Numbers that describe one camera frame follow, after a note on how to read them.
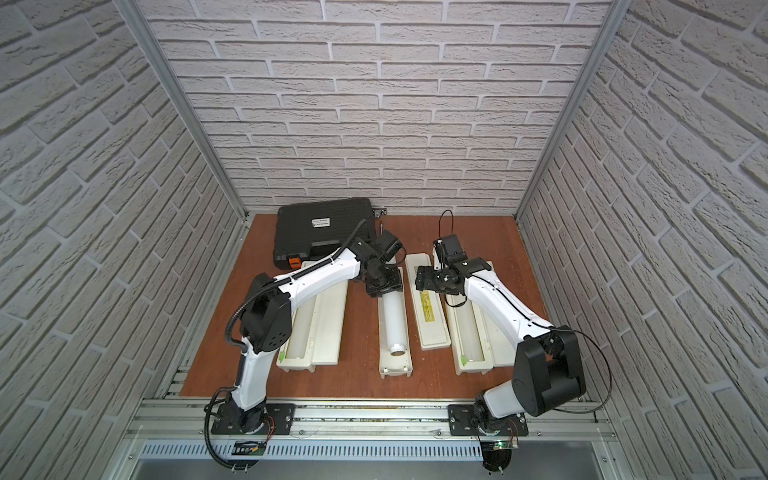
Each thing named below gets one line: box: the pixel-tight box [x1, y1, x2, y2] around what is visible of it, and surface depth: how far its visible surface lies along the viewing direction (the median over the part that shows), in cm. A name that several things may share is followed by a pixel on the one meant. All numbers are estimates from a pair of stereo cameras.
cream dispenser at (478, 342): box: [444, 295, 517, 376], surface depth 82 cm
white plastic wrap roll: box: [383, 290, 407, 357], surface depth 80 cm
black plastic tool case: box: [274, 197, 376, 269], surface depth 109 cm
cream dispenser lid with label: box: [405, 253, 451, 351], surface depth 91 cm
